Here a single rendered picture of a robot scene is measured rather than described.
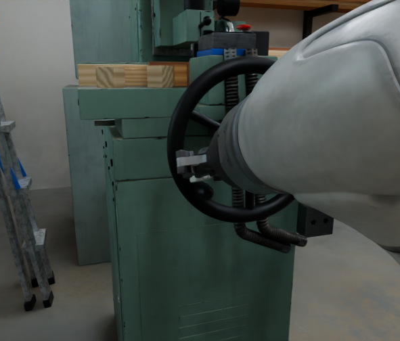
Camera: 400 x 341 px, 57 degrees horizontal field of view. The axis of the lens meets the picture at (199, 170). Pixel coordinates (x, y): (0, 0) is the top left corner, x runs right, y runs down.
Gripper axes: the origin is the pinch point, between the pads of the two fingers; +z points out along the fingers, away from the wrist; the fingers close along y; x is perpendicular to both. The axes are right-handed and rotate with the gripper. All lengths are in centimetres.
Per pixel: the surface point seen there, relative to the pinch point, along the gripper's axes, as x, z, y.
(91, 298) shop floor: 42, 116, 19
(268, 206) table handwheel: 6.6, 8.9, -14.9
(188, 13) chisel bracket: -38.0, 24.6, -8.3
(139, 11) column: -49, 45, 0
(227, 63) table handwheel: -16.5, 0.4, -6.5
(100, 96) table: -17.5, 19.8, 12.6
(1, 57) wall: -118, 245, 75
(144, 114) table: -14.1, 21.1, 4.2
